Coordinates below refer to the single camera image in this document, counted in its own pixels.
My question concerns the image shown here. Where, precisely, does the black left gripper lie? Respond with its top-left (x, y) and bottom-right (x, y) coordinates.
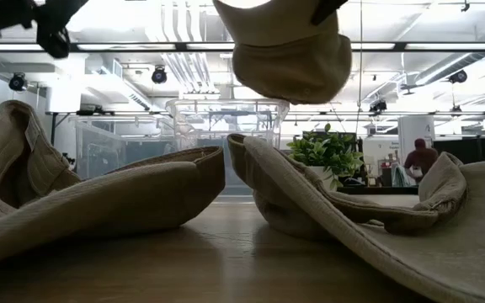
top-left (13, 0), bottom-right (90, 60)

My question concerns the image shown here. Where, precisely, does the beige bucket hat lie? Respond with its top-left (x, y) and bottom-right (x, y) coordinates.
top-left (0, 99), bottom-right (227, 274)
top-left (227, 133), bottom-right (485, 303)
top-left (211, 0), bottom-right (353, 106)

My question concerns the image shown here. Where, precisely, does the clear plastic storage bin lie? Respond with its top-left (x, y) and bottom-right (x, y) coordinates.
top-left (165, 98), bottom-right (290, 197)
top-left (68, 115), bottom-right (176, 181)

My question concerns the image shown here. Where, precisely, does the green leafy plant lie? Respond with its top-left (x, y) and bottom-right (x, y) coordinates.
top-left (286, 123), bottom-right (365, 191)

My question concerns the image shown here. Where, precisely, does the white round pillar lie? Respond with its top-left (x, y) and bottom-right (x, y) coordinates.
top-left (397, 115), bottom-right (436, 176)

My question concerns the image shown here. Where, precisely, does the white plant pot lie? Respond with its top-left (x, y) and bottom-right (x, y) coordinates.
top-left (308, 165), bottom-right (338, 189)

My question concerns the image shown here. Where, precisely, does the person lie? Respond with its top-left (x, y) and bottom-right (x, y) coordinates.
top-left (403, 137), bottom-right (440, 184)

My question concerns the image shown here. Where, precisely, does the black background table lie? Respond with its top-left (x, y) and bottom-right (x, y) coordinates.
top-left (337, 186), bottom-right (419, 195)

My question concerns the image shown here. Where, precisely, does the thin hanging cable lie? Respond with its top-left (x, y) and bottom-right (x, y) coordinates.
top-left (354, 0), bottom-right (364, 136)

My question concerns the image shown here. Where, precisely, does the silver ceiling duct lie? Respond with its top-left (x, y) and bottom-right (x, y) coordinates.
top-left (413, 19), bottom-right (485, 88)

